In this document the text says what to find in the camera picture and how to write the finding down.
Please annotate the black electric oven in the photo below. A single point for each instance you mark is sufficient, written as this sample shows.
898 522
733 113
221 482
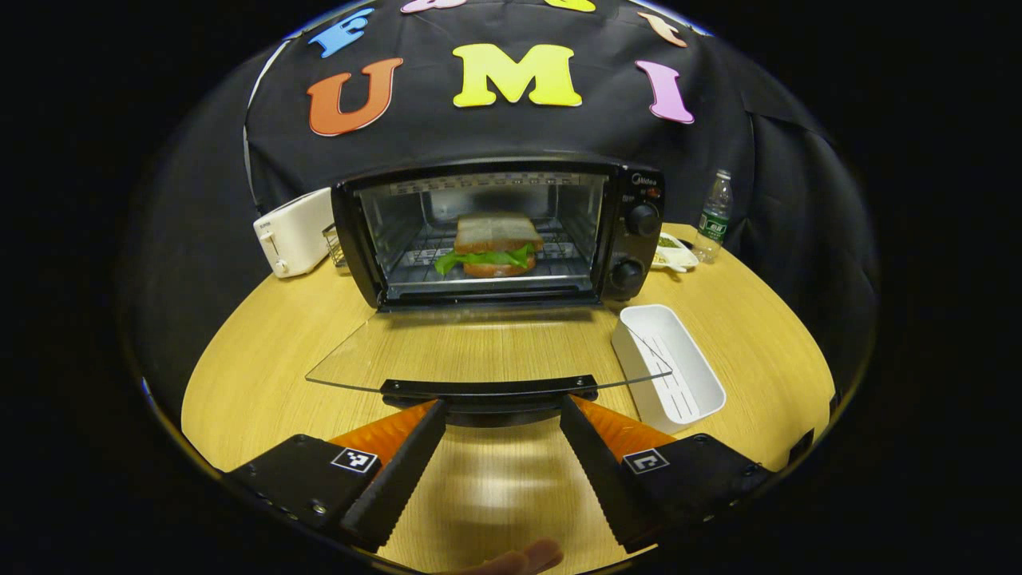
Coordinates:
635 243

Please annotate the white toaster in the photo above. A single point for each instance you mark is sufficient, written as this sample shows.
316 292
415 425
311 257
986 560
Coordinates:
291 235

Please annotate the white rectangular tray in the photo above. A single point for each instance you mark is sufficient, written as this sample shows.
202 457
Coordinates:
675 367

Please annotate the white divided snack dish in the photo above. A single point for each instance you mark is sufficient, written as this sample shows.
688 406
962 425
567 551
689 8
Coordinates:
675 254

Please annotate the lettuce sandwich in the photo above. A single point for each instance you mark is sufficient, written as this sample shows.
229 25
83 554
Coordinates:
495 243

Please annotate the clear plastic water bottle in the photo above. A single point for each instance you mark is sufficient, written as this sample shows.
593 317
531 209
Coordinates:
713 220

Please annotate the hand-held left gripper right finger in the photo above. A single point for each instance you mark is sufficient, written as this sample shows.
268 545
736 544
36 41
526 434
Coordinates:
595 471

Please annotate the metal mesh holder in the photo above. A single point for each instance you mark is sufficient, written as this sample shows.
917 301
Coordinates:
335 247

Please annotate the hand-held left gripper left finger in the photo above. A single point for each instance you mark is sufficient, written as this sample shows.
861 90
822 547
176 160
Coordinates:
403 479

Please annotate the black backdrop cloth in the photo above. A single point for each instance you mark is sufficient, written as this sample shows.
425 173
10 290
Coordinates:
479 136

